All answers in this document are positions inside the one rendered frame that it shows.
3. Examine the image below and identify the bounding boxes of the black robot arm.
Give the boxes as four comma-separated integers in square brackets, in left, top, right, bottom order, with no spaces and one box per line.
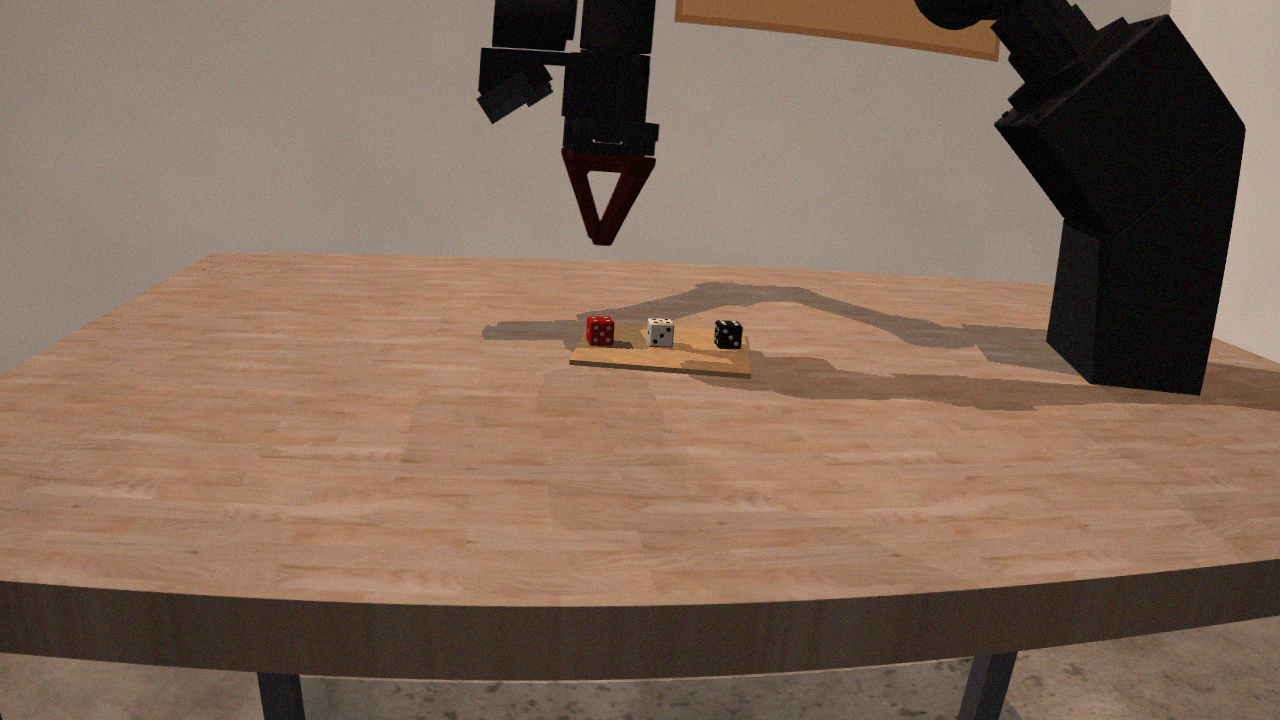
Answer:
[476,0,1133,124]

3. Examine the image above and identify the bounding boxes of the beige die with black pips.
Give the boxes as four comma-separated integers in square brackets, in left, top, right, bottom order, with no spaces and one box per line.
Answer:
[646,318,675,347]

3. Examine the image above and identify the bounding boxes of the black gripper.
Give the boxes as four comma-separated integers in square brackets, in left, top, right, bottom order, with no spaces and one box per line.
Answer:
[561,53,659,246]

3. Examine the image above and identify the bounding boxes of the red dice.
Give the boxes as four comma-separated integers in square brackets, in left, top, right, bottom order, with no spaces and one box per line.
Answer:
[586,316,614,345]

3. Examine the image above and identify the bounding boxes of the orange flat mat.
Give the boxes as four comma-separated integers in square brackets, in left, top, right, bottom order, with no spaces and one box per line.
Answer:
[570,322,751,379]

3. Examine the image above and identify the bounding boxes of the black die with white pips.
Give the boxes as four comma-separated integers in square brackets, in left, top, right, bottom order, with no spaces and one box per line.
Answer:
[714,320,742,348]

